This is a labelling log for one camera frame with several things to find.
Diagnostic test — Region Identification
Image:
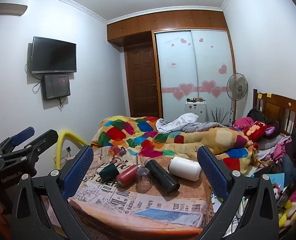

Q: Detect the grey pillow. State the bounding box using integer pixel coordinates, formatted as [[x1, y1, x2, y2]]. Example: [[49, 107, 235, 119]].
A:
[[259, 134, 286, 150]]

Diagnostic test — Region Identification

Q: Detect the red bottle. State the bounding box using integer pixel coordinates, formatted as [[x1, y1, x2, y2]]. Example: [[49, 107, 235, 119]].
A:
[[116, 164, 141, 187]]

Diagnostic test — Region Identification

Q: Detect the small white cabinet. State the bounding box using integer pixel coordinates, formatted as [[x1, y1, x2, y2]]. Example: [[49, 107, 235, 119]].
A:
[[185, 100, 207, 120]]

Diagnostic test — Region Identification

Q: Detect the newspaper print tablecloth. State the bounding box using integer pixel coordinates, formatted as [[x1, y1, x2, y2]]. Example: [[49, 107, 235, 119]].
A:
[[68, 145, 215, 230]]

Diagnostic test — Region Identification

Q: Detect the standing electric fan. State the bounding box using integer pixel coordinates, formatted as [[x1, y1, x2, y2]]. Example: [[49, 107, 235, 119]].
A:
[[226, 73, 248, 127]]

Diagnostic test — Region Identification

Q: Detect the brown wooden door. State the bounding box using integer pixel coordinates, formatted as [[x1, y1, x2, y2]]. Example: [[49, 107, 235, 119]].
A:
[[124, 45, 161, 118]]

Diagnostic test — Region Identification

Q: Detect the red plush toy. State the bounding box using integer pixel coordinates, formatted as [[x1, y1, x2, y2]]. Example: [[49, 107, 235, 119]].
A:
[[243, 121, 280, 143]]

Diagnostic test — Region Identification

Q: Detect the wooden bed headboard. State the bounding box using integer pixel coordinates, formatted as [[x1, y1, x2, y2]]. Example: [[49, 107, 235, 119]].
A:
[[252, 89, 296, 137]]

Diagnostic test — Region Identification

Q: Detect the clear plastic cup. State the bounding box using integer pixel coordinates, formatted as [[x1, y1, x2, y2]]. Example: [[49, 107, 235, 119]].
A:
[[135, 166, 153, 193]]

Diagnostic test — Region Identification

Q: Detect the white air conditioner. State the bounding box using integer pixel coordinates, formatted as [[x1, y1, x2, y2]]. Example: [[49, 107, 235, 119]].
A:
[[0, 3, 28, 15]]

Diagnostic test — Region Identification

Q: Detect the white plastic bottle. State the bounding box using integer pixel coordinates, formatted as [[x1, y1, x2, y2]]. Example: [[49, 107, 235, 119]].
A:
[[168, 156, 202, 181]]

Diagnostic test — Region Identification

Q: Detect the colourful patchwork quilt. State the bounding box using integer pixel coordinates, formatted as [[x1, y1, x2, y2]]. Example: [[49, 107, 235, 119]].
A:
[[90, 115, 260, 176]]

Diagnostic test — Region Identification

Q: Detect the black backpack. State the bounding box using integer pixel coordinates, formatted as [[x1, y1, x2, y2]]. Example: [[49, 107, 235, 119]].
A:
[[247, 108, 266, 123]]

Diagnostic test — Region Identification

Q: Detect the small black wall monitor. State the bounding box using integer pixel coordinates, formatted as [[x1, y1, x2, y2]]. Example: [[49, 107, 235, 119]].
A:
[[42, 74, 71, 101]]

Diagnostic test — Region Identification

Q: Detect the light blue paper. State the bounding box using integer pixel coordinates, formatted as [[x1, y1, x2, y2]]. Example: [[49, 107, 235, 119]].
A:
[[254, 172, 285, 188]]

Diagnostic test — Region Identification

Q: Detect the wooden wardrobe with heart stickers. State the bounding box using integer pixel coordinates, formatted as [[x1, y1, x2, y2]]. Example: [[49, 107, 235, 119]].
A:
[[107, 10, 236, 128]]

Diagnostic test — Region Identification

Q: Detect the yellow pipe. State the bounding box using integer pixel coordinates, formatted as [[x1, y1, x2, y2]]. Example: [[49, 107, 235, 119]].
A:
[[53, 129, 88, 169]]

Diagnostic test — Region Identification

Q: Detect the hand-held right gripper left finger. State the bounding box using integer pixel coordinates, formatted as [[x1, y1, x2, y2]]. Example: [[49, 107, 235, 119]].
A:
[[10, 145, 98, 240]]

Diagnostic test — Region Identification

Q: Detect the dried twig bundle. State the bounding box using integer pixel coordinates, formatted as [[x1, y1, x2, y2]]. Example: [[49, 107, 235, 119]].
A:
[[211, 107, 230, 126]]

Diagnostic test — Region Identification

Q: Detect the grey white cloth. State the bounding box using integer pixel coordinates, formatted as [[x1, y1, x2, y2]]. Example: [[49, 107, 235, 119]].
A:
[[156, 113, 228, 133]]

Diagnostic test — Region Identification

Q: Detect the yellow pink plush toy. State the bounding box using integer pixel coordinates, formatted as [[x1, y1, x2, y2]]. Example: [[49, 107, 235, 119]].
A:
[[278, 187, 296, 228]]

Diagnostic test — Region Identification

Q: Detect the dark green cup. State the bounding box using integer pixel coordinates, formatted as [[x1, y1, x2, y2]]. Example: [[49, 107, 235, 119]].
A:
[[99, 163, 120, 180]]

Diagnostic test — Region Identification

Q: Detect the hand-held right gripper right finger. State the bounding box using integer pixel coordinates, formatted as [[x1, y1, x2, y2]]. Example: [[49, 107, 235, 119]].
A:
[[197, 145, 286, 240]]

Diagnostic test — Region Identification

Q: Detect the black thermos bottle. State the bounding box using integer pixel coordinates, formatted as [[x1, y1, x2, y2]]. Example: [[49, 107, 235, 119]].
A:
[[144, 158, 180, 195]]

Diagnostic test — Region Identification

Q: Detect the black wall television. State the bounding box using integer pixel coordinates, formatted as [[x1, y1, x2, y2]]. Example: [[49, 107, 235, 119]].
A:
[[31, 36, 77, 74]]

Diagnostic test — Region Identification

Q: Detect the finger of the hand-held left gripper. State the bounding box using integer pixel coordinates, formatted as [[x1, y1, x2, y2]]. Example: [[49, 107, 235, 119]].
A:
[[3, 129, 59, 167], [0, 127, 36, 153]]

